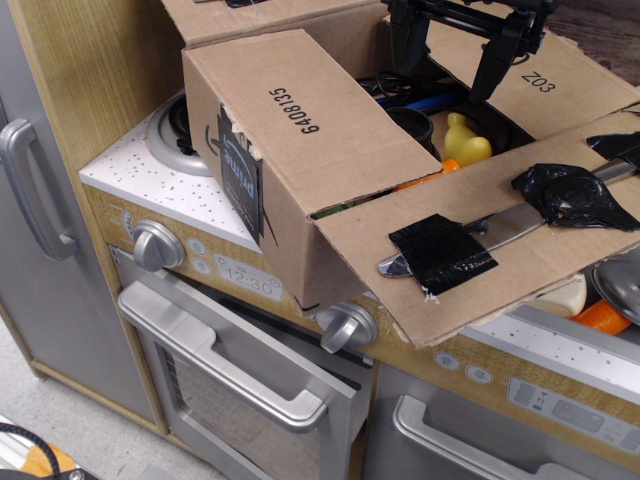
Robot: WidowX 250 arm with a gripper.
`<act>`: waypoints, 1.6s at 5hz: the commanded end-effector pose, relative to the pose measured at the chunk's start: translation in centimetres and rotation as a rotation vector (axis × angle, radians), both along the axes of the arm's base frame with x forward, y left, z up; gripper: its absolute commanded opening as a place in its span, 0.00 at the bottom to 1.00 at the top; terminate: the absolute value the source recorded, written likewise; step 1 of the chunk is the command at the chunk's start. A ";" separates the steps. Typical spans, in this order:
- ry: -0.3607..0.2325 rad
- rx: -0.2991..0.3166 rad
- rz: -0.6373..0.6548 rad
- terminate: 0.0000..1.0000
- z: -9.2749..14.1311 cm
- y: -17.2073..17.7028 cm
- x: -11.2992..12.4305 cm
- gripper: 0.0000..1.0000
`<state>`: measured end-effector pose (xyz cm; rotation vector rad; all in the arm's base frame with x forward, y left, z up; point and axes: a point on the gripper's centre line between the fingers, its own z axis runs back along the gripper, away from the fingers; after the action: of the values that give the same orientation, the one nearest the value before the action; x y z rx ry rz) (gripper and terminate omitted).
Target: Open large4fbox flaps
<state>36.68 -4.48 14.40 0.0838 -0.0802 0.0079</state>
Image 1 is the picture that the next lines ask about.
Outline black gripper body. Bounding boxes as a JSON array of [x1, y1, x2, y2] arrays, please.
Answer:
[[385, 1, 556, 53]]

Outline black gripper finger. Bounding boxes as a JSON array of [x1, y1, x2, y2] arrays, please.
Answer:
[[469, 10, 528, 102], [390, 0, 430, 75]]

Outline large cardboard box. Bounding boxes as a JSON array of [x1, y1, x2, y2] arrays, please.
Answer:
[[165, 1, 639, 347]]

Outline yellow rubber duck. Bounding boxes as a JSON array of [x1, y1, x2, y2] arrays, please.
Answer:
[[444, 112, 493, 168]]

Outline black cup in box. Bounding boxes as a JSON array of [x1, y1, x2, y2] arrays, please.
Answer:
[[386, 107, 435, 155]]

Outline orange toy carrot in box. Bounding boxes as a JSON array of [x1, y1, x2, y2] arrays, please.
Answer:
[[394, 159, 461, 192]]

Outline crumpled black tape piece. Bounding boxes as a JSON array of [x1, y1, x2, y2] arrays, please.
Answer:
[[511, 163, 639, 232]]

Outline black tape piece right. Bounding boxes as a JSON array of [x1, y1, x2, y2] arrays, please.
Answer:
[[586, 132, 639, 180]]

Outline silver metal knife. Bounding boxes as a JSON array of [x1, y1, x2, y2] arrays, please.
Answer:
[[378, 157, 639, 278]]

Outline black tape piece lower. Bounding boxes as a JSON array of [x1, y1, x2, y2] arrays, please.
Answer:
[[379, 214, 498, 295]]

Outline cream toy piece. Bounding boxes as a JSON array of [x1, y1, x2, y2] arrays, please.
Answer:
[[527, 275, 587, 318]]

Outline silver metal bowl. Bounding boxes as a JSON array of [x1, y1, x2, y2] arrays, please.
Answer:
[[592, 250, 639, 325]]

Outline silver stove burner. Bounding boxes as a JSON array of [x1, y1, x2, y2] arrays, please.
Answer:
[[146, 91, 211, 177]]

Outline orange toy carrot in sink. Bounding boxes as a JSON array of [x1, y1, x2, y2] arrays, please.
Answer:
[[573, 300, 632, 335]]

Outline grey right stove knob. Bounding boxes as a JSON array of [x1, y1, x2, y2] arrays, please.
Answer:
[[315, 301, 378, 353]]

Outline grey stove knob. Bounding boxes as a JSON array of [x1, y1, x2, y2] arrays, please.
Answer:
[[133, 219, 186, 273], [315, 301, 378, 353]]

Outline grey left stove knob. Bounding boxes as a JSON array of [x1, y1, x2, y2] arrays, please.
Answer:
[[133, 219, 186, 273]]

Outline toy kitchen play set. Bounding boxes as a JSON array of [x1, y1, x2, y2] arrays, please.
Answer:
[[1, 1, 639, 479]]

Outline grey oven door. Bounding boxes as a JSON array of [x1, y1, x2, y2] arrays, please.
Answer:
[[111, 248, 374, 479]]

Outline black cables in box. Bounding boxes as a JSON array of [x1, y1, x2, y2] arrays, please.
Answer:
[[357, 71, 426, 106]]

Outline blue toy handle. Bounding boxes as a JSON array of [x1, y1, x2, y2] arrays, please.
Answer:
[[405, 92, 458, 110]]

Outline grey dishwasher door handle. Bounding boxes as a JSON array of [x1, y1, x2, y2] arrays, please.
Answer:
[[392, 395, 585, 479]]

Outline grey fridge door handle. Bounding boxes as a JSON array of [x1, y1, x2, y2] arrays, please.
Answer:
[[1, 118, 78, 261]]

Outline black cable bottom left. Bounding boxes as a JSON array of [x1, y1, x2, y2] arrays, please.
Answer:
[[0, 422, 64, 476]]

